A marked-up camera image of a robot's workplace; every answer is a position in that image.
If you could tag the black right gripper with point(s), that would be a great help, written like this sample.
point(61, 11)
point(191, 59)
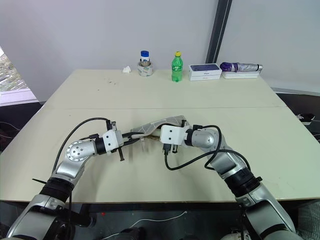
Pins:
point(173, 148)

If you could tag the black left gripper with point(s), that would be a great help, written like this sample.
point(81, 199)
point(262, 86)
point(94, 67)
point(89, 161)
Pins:
point(125, 140)

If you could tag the grey grid pouch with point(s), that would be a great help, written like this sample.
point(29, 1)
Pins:
point(160, 123)

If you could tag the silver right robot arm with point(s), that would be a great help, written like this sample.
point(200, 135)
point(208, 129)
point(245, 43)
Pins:
point(205, 140)

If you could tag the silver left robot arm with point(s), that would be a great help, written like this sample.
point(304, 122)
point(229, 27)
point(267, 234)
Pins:
point(77, 150)

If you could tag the white tape roll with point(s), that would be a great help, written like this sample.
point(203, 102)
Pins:
point(145, 70)

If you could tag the crumpled white tissue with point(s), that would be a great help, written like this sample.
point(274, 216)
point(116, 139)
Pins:
point(127, 69)

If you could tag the green soda bottle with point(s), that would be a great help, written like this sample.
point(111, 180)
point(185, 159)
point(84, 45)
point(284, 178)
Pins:
point(177, 70)

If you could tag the small bottle with blue cap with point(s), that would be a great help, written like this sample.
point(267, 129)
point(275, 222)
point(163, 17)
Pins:
point(145, 57)

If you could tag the white phone box dark lid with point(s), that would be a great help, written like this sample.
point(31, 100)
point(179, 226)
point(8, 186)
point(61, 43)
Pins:
point(205, 68)

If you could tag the flat white box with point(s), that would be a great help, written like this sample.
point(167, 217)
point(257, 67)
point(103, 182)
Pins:
point(240, 75)

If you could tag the purple grey folded umbrella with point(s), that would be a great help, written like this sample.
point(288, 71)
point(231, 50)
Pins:
point(241, 67)

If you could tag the pale rounded shape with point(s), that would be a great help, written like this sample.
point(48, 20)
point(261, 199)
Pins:
point(235, 235)

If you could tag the white window sill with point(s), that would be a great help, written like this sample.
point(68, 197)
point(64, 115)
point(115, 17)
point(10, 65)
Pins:
point(17, 96)

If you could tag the dark vertical pillar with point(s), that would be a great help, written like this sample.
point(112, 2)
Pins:
point(217, 30)

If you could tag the window with outside view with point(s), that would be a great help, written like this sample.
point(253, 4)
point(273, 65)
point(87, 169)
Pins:
point(10, 72)

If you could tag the green checked cloth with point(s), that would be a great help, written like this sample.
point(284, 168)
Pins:
point(310, 220)

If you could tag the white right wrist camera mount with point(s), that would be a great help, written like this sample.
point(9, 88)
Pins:
point(172, 133)

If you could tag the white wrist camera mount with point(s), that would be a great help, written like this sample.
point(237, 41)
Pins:
point(112, 142)
point(172, 133)

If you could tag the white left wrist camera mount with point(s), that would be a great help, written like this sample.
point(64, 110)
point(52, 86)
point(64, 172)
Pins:
point(112, 142)

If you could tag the black table frame bar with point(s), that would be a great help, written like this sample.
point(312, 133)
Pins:
point(155, 207)

